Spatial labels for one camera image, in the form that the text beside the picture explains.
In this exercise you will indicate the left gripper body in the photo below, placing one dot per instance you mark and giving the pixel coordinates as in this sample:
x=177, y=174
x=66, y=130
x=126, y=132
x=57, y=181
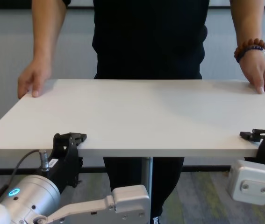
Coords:
x=64, y=168

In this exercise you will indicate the person right hand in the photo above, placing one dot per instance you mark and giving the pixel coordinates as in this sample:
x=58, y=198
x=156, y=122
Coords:
x=35, y=77

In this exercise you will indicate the person left forearm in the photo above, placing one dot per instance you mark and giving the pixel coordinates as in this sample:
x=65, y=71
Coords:
x=246, y=21

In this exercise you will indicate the person left hand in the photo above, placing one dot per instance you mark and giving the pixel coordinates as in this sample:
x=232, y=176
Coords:
x=258, y=72

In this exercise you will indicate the person in black clothes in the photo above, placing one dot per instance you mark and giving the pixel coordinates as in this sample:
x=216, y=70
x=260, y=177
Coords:
x=148, y=39

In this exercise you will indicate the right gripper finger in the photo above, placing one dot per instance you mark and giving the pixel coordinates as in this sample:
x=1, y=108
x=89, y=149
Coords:
x=256, y=135

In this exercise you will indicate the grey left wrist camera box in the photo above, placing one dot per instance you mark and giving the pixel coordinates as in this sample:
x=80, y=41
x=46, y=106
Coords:
x=130, y=198

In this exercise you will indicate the person left black sneaker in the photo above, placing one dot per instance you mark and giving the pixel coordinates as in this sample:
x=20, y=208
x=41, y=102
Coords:
x=156, y=220

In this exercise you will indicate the person right forearm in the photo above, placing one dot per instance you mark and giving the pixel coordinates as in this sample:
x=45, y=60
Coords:
x=47, y=30

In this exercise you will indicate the black trousers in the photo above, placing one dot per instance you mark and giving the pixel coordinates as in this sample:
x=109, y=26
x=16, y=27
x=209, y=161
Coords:
x=167, y=177

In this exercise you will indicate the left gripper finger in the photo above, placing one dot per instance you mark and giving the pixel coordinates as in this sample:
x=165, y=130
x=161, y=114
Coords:
x=73, y=140
x=79, y=168

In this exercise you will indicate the white rolling pedestal table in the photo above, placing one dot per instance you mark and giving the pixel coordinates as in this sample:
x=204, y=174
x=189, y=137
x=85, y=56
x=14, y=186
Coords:
x=132, y=112

